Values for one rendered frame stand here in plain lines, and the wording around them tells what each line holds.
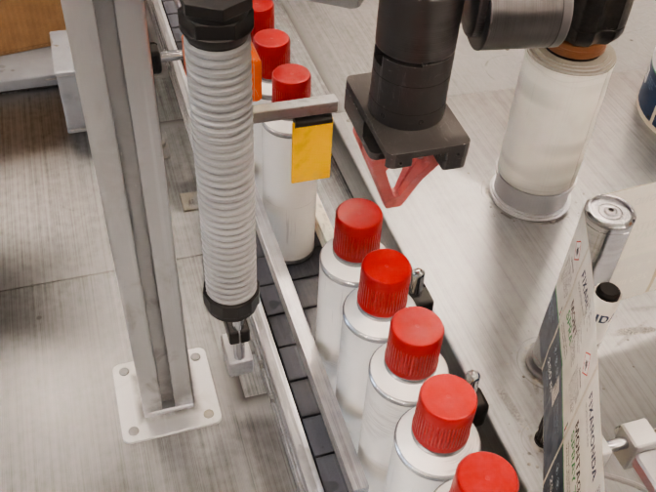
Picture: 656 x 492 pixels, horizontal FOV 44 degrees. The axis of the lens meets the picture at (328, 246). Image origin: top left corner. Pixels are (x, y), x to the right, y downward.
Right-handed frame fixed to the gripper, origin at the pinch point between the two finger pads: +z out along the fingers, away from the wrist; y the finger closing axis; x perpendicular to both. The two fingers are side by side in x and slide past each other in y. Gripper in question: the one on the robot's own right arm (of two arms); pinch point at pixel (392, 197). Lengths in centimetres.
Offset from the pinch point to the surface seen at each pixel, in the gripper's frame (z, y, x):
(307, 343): 5.3, -8.8, 9.8
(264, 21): -5.4, 20.5, 6.0
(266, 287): 13.7, 4.8, 9.8
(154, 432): 18.3, -5.5, 22.4
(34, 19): 13, 58, 29
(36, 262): 18.9, 18.7, 31.4
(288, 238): 10.1, 7.2, 7.0
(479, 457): -7.2, -27.6, 6.0
